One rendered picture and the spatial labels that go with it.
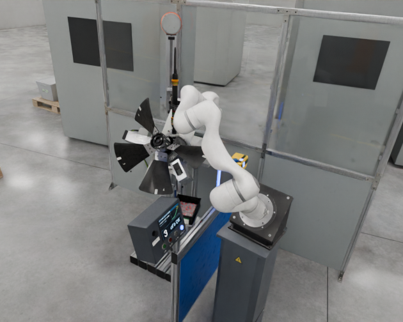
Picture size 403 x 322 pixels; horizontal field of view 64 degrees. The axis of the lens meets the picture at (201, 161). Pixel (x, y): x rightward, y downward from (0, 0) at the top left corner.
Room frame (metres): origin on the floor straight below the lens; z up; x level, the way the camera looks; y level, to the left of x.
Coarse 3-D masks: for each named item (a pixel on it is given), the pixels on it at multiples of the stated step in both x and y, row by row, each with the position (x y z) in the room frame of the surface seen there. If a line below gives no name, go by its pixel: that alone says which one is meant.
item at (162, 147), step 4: (160, 132) 1.97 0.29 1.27; (152, 136) 1.96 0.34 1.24; (156, 136) 1.96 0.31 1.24; (160, 136) 1.95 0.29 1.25; (164, 136) 1.94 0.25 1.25; (152, 140) 1.95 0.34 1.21; (156, 140) 1.95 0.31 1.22; (160, 140) 1.94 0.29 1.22; (164, 140) 1.92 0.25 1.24; (168, 140) 1.95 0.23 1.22; (172, 140) 2.02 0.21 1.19; (152, 144) 1.92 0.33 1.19; (156, 144) 1.91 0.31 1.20; (160, 144) 1.91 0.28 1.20; (164, 144) 1.90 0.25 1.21; (168, 144) 1.94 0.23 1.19; (156, 148) 1.89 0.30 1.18; (160, 148) 1.89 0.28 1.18; (164, 148) 1.92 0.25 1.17; (164, 152) 1.97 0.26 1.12; (168, 152) 1.96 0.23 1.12
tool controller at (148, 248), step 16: (160, 208) 1.17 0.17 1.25; (176, 208) 1.21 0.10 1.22; (128, 224) 1.07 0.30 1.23; (144, 224) 1.05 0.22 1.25; (160, 224) 1.09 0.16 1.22; (176, 224) 1.17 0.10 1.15; (144, 240) 1.02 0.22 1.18; (160, 240) 1.06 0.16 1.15; (176, 240) 1.14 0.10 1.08; (144, 256) 1.02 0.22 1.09; (160, 256) 1.03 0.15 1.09
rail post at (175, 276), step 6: (174, 264) 1.30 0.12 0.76; (174, 270) 1.30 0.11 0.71; (174, 276) 1.30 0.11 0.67; (174, 282) 1.30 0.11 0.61; (174, 288) 1.28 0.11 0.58; (174, 294) 1.28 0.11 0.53; (174, 300) 1.28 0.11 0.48; (174, 306) 1.28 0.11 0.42; (174, 312) 1.28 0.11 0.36; (174, 318) 1.28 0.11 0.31
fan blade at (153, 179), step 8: (152, 168) 1.83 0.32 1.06; (160, 168) 1.85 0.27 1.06; (168, 168) 1.88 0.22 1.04; (152, 176) 1.80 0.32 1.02; (160, 176) 1.81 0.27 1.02; (168, 176) 1.84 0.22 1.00; (144, 184) 1.75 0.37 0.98; (152, 184) 1.76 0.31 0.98; (160, 184) 1.78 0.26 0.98; (168, 184) 1.80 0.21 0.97; (152, 192) 1.73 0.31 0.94; (160, 192) 1.74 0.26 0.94; (168, 192) 1.75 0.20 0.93
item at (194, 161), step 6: (174, 150) 1.88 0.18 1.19; (180, 150) 1.88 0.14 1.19; (186, 150) 1.88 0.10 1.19; (192, 150) 1.88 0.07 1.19; (198, 150) 1.88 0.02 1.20; (180, 156) 1.82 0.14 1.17; (186, 156) 1.82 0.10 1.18; (192, 156) 1.82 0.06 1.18; (198, 156) 1.82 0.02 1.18; (192, 162) 1.77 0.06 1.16; (198, 162) 1.77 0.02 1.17
